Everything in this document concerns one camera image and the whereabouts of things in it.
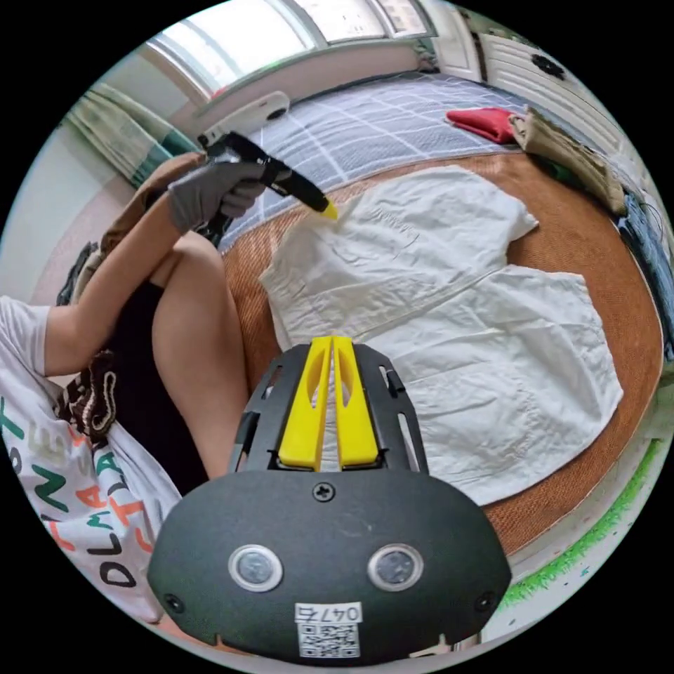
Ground person's left forearm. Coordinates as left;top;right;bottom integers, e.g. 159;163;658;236
37;199;185;376

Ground window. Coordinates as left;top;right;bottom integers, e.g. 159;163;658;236
145;0;439;106

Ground bed with woven mat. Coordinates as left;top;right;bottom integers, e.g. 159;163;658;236
214;71;666;559

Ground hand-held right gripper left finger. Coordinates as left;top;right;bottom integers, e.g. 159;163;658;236
278;336;333;472

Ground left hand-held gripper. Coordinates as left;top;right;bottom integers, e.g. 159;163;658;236
199;131;339;247

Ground white cupboard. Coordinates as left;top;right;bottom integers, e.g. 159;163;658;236
431;5;639;159

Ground striped curtain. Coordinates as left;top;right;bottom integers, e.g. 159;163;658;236
67;83;201;192

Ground person's left hand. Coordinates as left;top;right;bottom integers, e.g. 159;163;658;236
167;161;265;236

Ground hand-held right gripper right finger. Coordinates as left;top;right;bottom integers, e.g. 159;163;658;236
332;336;380;470

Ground person's body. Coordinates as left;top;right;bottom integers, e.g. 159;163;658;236
0;153;251;626

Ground white shorts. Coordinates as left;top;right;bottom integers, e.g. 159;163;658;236
258;164;624;506

